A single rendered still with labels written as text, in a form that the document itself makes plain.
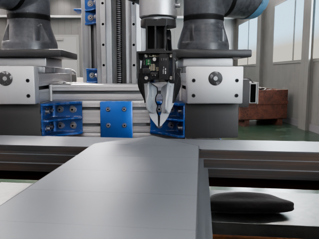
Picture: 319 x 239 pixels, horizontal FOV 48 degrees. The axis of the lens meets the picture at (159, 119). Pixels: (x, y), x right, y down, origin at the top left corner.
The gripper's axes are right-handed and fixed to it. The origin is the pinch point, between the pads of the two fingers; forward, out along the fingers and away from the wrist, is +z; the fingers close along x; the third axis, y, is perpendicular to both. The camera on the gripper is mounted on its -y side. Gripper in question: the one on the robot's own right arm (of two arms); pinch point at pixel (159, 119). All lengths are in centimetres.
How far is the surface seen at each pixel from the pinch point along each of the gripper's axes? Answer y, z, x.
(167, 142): 13.3, 2.3, 3.0
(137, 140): 12.2, 2.3, -2.6
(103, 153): 22.7, 2.4, -5.9
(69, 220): 47.3, 2.4, -2.0
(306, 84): -564, 8, 187
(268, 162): 18.7, 4.0, 19.2
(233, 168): 18.7, 5.1, 13.8
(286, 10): -691, -136, 175
